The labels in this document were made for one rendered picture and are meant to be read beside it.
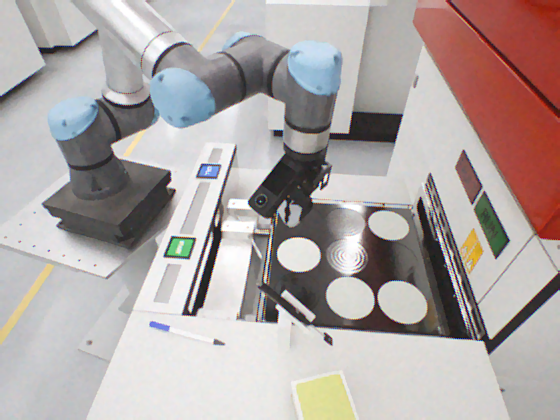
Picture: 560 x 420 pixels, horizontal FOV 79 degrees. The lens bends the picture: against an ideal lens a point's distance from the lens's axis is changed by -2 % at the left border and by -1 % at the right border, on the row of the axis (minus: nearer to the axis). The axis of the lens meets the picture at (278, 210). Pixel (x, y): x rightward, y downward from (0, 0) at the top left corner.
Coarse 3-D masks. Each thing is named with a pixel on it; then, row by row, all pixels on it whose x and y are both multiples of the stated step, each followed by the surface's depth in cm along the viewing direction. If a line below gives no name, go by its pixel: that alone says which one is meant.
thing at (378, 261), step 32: (320, 224) 86; (352, 224) 86; (352, 256) 79; (384, 256) 79; (416, 256) 79; (288, 288) 73; (320, 288) 73; (320, 320) 68; (352, 320) 68; (384, 320) 68
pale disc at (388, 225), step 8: (376, 216) 88; (384, 216) 88; (392, 216) 88; (400, 216) 88; (368, 224) 86; (376, 224) 86; (384, 224) 86; (392, 224) 86; (400, 224) 86; (376, 232) 84; (384, 232) 84; (392, 232) 84; (400, 232) 84
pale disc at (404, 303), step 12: (384, 288) 73; (396, 288) 73; (408, 288) 73; (384, 300) 71; (396, 300) 71; (408, 300) 71; (420, 300) 71; (384, 312) 69; (396, 312) 69; (408, 312) 69; (420, 312) 69
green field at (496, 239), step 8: (480, 200) 62; (480, 208) 62; (488, 208) 59; (480, 216) 62; (488, 216) 59; (488, 224) 59; (496, 224) 56; (488, 232) 59; (496, 232) 56; (488, 240) 59; (496, 240) 56; (504, 240) 54; (496, 248) 56
